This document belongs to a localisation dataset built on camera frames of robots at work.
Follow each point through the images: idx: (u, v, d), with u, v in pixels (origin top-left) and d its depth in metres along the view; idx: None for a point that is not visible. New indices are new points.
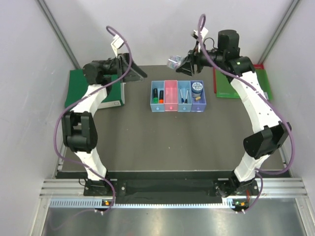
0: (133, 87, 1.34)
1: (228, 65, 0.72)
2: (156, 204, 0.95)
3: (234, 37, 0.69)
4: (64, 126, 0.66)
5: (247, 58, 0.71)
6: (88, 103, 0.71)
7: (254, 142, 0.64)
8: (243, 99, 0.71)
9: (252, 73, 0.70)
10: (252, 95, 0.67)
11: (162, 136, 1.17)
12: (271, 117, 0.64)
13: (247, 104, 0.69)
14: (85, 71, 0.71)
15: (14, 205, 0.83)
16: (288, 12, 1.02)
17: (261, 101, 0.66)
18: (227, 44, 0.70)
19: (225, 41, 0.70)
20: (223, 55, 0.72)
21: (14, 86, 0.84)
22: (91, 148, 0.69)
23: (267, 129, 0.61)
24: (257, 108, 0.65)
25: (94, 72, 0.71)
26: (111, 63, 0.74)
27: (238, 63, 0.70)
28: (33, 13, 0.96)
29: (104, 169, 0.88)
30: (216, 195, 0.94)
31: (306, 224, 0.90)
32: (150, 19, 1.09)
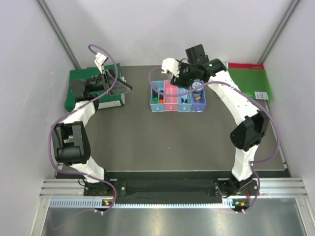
0: (133, 87, 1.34)
1: (201, 69, 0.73)
2: (156, 204, 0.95)
3: (200, 48, 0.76)
4: (55, 138, 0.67)
5: (217, 60, 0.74)
6: (77, 115, 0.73)
7: (239, 134, 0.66)
8: (221, 96, 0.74)
9: (224, 72, 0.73)
10: (228, 92, 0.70)
11: (162, 136, 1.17)
12: (249, 107, 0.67)
13: (226, 100, 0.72)
14: (73, 87, 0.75)
15: (14, 204, 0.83)
16: (287, 12, 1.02)
17: (236, 95, 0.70)
18: (195, 53, 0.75)
19: (192, 52, 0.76)
20: (195, 63, 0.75)
21: (14, 85, 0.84)
22: (86, 159, 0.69)
23: (248, 119, 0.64)
24: (236, 102, 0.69)
25: (80, 86, 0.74)
26: (97, 79, 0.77)
27: (210, 65, 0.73)
28: (33, 13, 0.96)
29: (102, 170, 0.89)
30: (216, 195, 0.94)
31: (307, 224, 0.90)
32: (150, 19, 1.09)
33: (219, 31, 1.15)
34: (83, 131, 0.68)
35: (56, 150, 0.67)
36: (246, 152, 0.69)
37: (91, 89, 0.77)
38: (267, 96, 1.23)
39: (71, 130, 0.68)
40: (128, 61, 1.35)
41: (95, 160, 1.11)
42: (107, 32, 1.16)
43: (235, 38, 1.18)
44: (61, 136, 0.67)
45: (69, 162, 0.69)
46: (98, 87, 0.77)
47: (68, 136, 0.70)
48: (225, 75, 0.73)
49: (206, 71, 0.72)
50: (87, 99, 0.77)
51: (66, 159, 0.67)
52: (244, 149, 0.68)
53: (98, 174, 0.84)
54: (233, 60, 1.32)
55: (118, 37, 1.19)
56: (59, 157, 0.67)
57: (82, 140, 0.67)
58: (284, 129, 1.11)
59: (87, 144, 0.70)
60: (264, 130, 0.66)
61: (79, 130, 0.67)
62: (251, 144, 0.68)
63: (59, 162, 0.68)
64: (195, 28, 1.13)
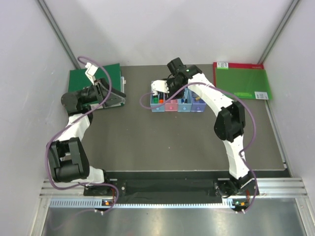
0: (133, 87, 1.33)
1: (181, 75, 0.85)
2: (156, 204, 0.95)
3: (178, 60, 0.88)
4: (52, 158, 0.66)
5: (193, 66, 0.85)
6: (72, 131, 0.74)
7: (221, 127, 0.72)
8: (200, 95, 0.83)
9: (200, 74, 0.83)
10: (204, 89, 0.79)
11: (162, 136, 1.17)
12: (224, 100, 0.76)
13: (204, 98, 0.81)
14: (65, 101, 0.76)
15: (14, 204, 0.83)
16: (287, 12, 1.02)
17: (212, 91, 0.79)
18: (174, 65, 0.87)
19: (172, 65, 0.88)
20: (176, 73, 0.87)
21: (14, 85, 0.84)
22: (85, 176, 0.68)
23: (224, 110, 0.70)
24: (212, 97, 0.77)
25: (74, 100, 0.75)
26: (89, 91, 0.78)
27: (187, 71, 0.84)
28: (33, 13, 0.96)
29: (102, 171, 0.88)
30: (215, 195, 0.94)
31: (307, 224, 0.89)
32: (150, 19, 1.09)
33: (219, 31, 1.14)
34: (80, 147, 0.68)
35: (54, 170, 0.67)
36: (231, 143, 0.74)
37: (83, 101, 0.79)
38: (267, 96, 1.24)
39: (67, 147, 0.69)
40: (128, 61, 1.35)
41: (94, 163, 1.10)
42: (107, 32, 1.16)
43: (235, 38, 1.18)
44: (58, 155, 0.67)
45: (69, 181, 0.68)
46: (91, 98, 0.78)
47: (64, 153, 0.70)
48: (202, 77, 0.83)
49: (185, 76, 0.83)
50: (80, 111, 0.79)
51: (65, 177, 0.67)
52: (229, 139, 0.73)
53: (98, 177, 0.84)
54: (233, 60, 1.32)
55: (118, 37, 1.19)
56: (58, 177, 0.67)
57: (80, 158, 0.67)
58: (284, 129, 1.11)
59: (85, 161, 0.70)
60: (242, 119, 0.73)
61: (77, 146, 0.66)
62: (234, 134, 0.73)
63: (57, 181, 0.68)
64: (195, 28, 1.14)
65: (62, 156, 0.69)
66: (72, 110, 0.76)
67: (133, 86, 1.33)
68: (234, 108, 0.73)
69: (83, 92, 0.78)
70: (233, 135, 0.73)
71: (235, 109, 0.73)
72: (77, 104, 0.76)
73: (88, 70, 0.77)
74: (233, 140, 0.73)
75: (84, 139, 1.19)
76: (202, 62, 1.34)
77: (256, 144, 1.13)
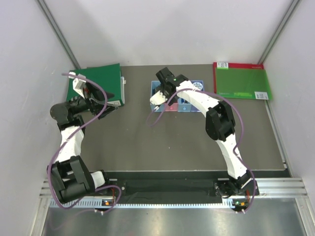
0: (133, 87, 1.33)
1: (170, 85, 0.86)
2: (156, 204, 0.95)
3: (166, 70, 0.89)
4: (56, 181, 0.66)
5: (180, 75, 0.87)
6: (70, 148, 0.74)
7: (211, 127, 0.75)
8: (188, 100, 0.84)
9: (185, 83, 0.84)
10: (192, 94, 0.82)
11: (162, 137, 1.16)
12: (211, 101, 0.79)
13: (192, 101, 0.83)
14: (54, 112, 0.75)
15: (14, 204, 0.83)
16: (287, 12, 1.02)
17: (200, 93, 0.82)
18: (163, 74, 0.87)
19: (160, 75, 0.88)
20: (165, 82, 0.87)
21: (14, 85, 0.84)
22: (91, 191, 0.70)
23: (212, 109, 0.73)
24: (199, 99, 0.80)
25: (64, 110, 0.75)
26: (78, 101, 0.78)
27: (175, 79, 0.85)
28: (33, 14, 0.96)
29: (100, 173, 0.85)
30: (215, 195, 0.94)
31: (307, 225, 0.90)
32: (150, 19, 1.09)
33: (220, 31, 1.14)
34: (82, 165, 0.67)
35: (59, 192, 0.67)
36: (224, 142, 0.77)
37: (74, 110, 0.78)
38: (267, 96, 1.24)
39: (68, 166, 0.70)
40: (128, 61, 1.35)
41: (93, 164, 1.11)
42: (107, 32, 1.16)
43: (236, 38, 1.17)
44: (61, 177, 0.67)
45: (76, 199, 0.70)
46: (81, 107, 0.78)
47: (66, 172, 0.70)
48: (189, 82, 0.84)
49: (173, 85, 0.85)
50: (73, 123, 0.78)
51: (72, 197, 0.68)
52: (221, 138, 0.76)
53: (99, 181, 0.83)
54: (233, 60, 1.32)
55: (118, 37, 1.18)
56: (64, 197, 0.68)
57: (85, 176, 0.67)
58: (284, 129, 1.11)
59: (89, 177, 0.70)
60: (231, 117, 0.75)
61: (79, 166, 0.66)
62: (225, 133, 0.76)
63: (64, 201, 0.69)
64: (195, 28, 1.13)
65: (64, 175, 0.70)
66: (62, 121, 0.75)
67: (133, 86, 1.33)
68: (221, 107, 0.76)
69: (72, 102, 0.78)
70: (224, 134, 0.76)
71: (222, 109, 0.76)
72: (68, 116, 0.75)
73: (76, 83, 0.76)
74: (225, 138, 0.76)
75: (83, 141, 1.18)
76: (202, 61, 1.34)
77: (256, 144, 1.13)
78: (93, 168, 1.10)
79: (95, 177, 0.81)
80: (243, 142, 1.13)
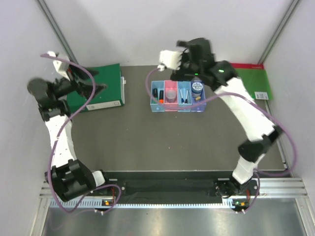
0: (133, 86, 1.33)
1: (208, 75, 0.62)
2: (156, 204, 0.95)
3: (206, 45, 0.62)
4: (57, 186, 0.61)
5: (226, 63, 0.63)
6: (64, 147, 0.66)
7: (250, 152, 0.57)
8: (230, 103, 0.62)
9: (236, 80, 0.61)
10: (241, 103, 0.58)
11: (162, 137, 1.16)
12: (266, 121, 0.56)
13: (238, 112, 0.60)
14: (32, 87, 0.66)
15: (13, 204, 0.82)
16: (287, 12, 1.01)
17: (251, 107, 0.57)
18: (203, 51, 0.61)
19: (199, 52, 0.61)
20: (202, 66, 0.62)
21: (14, 85, 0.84)
22: (93, 187, 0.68)
23: (266, 138, 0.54)
24: (251, 116, 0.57)
25: (43, 87, 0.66)
26: (62, 81, 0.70)
27: (220, 70, 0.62)
28: (34, 14, 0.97)
29: (100, 173, 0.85)
30: (216, 195, 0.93)
31: (306, 224, 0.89)
32: (149, 19, 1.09)
33: (219, 31, 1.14)
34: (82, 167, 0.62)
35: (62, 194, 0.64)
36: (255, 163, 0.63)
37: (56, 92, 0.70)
38: (267, 96, 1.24)
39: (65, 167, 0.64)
40: (128, 61, 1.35)
41: (94, 165, 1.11)
42: (107, 32, 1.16)
43: (236, 38, 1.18)
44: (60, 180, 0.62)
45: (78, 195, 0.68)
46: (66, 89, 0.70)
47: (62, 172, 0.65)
48: (239, 82, 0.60)
49: (216, 76, 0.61)
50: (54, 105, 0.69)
51: (75, 194, 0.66)
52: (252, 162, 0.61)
53: (99, 180, 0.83)
54: (233, 60, 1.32)
55: (118, 37, 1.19)
56: (67, 196, 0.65)
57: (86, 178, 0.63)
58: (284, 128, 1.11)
59: (88, 173, 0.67)
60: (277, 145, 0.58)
61: (79, 170, 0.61)
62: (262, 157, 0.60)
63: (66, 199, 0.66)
64: (195, 28, 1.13)
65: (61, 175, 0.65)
66: (41, 98, 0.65)
67: (133, 86, 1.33)
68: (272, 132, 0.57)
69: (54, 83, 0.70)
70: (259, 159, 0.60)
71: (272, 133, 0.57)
72: (51, 98, 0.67)
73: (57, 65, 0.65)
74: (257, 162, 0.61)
75: (83, 142, 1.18)
76: None
77: None
78: (93, 168, 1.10)
79: (95, 176, 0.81)
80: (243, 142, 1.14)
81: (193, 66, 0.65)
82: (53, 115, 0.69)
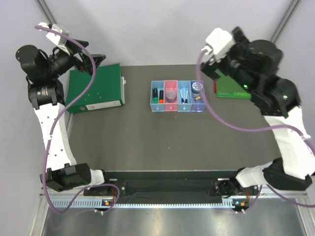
0: (133, 86, 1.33)
1: (267, 97, 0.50)
2: (155, 204, 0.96)
3: (276, 56, 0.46)
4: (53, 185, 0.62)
5: (291, 85, 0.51)
6: (58, 147, 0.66)
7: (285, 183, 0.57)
8: (281, 131, 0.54)
9: (297, 111, 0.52)
10: (296, 140, 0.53)
11: (162, 137, 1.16)
12: (311, 162, 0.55)
13: (286, 144, 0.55)
14: (21, 55, 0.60)
15: (13, 204, 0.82)
16: (287, 11, 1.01)
17: (305, 147, 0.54)
18: (271, 65, 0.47)
19: (268, 64, 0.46)
20: (262, 85, 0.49)
21: (14, 85, 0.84)
22: (88, 179, 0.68)
23: (308, 181, 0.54)
24: (301, 155, 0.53)
25: (32, 55, 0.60)
26: (57, 59, 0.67)
27: (285, 97, 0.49)
28: (34, 14, 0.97)
29: (101, 171, 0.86)
30: (216, 195, 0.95)
31: (307, 225, 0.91)
32: (149, 19, 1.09)
33: None
34: (79, 171, 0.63)
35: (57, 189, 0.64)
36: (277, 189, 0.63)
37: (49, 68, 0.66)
38: None
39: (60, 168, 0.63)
40: (128, 61, 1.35)
41: (94, 165, 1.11)
42: (107, 32, 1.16)
43: None
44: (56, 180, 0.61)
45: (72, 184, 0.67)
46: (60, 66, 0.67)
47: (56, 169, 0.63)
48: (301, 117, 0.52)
49: (276, 103, 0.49)
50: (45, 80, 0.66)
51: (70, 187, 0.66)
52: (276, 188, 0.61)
53: (98, 179, 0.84)
54: None
55: (118, 37, 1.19)
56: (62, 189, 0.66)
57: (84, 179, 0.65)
58: None
59: (84, 171, 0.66)
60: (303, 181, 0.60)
61: (78, 176, 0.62)
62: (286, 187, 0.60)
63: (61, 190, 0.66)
64: (195, 28, 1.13)
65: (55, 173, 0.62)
66: (29, 67, 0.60)
67: (133, 86, 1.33)
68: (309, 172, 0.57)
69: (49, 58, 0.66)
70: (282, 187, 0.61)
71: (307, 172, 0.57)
72: (40, 70, 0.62)
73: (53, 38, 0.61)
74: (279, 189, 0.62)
75: (83, 142, 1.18)
76: None
77: (256, 144, 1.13)
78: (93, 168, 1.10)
79: (94, 174, 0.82)
80: (243, 142, 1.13)
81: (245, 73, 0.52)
82: (41, 98, 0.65)
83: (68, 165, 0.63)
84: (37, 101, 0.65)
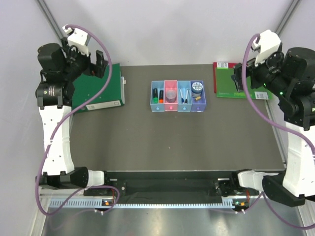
0: (133, 86, 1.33)
1: (294, 103, 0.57)
2: (155, 204, 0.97)
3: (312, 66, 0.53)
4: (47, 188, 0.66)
5: None
6: (57, 153, 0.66)
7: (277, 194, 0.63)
8: (293, 142, 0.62)
9: None
10: (305, 157, 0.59)
11: (162, 137, 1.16)
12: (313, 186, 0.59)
13: (295, 159, 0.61)
14: (43, 49, 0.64)
15: (13, 204, 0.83)
16: (288, 11, 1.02)
17: (312, 168, 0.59)
18: (301, 70, 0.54)
19: (301, 69, 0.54)
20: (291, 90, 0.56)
21: (14, 85, 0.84)
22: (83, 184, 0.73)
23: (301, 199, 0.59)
24: (303, 173, 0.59)
25: (53, 50, 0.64)
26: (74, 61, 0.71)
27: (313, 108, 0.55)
28: (34, 14, 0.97)
29: (102, 173, 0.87)
30: (215, 195, 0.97)
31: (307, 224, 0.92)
32: (149, 19, 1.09)
33: (219, 31, 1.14)
34: (74, 179, 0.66)
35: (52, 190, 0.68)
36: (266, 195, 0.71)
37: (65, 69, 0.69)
38: (267, 96, 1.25)
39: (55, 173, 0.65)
40: (128, 61, 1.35)
41: (94, 165, 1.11)
42: (107, 32, 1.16)
43: (236, 38, 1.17)
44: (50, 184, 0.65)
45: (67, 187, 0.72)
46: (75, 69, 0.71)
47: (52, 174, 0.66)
48: None
49: (301, 110, 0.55)
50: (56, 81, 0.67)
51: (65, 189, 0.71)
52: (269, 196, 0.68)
53: (97, 181, 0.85)
54: (233, 60, 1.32)
55: (118, 37, 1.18)
56: None
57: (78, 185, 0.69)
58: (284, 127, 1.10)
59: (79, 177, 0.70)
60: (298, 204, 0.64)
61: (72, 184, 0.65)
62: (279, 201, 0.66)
63: None
64: (195, 28, 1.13)
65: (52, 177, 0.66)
66: (47, 60, 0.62)
67: (133, 86, 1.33)
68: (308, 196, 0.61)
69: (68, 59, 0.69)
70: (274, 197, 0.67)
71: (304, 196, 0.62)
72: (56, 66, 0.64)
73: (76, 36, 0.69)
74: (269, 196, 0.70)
75: (83, 142, 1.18)
76: (202, 61, 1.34)
77: (256, 144, 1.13)
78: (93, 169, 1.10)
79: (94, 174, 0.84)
80: (242, 142, 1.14)
81: (279, 78, 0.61)
82: (46, 97, 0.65)
83: (64, 173, 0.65)
84: (42, 100, 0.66)
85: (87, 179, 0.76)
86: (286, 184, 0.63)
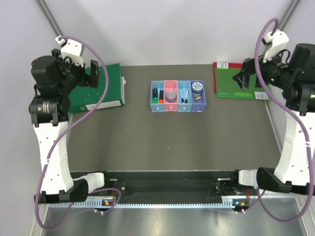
0: (133, 86, 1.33)
1: (294, 89, 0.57)
2: (155, 204, 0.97)
3: None
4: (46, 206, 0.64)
5: None
6: (54, 171, 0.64)
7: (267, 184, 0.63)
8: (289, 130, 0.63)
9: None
10: (298, 144, 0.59)
11: (162, 137, 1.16)
12: (303, 175, 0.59)
13: (288, 146, 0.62)
14: (37, 62, 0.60)
15: (14, 204, 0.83)
16: (288, 10, 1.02)
17: (304, 157, 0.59)
18: (305, 58, 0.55)
19: (305, 58, 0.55)
20: (293, 77, 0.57)
21: (14, 85, 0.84)
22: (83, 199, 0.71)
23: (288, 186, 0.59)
24: (294, 160, 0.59)
25: (47, 62, 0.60)
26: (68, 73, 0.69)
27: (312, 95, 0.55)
28: (34, 14, 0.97)
29: (102, 176, 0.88)
30: (215, 195, 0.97)
31: (306, 224, 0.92)
32: (149, 19, 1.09)
33: (219, 31, 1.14)
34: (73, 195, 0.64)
35: None
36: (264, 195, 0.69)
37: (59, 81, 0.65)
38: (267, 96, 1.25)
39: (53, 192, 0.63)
40: (128, 61, 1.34)
41: (93, 165, 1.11)
42: (107, 32, 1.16)
43: (236, 38, 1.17)
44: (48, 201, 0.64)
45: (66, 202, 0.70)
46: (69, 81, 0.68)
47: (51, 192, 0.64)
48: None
49: (300, 95, 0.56)
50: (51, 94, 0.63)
51: None
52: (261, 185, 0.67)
53: (98, 182, 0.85)
54: (233, 60, 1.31)
55: (118, 37, 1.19)
56: None
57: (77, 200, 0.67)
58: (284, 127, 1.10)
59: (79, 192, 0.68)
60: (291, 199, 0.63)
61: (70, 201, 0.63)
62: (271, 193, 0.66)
63: None
64: (195, 28, 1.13)
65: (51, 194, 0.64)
66: (40, 73, 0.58)
67: (133, 86, 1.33)
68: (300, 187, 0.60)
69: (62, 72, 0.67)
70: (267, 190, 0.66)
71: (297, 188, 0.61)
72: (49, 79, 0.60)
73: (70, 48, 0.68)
74: None
75: (83, 142, 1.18)
76: (202, 61, 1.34)
77: (256, 144, 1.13)
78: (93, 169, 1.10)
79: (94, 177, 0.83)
80: (242, 142, 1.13)
81: (285, 72, 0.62)
82: (40, 113, 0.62)
83: (63, 192, 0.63)
84: (36, 116, 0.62)
85: (87, 191, 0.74)
86: (277, 173, 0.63)
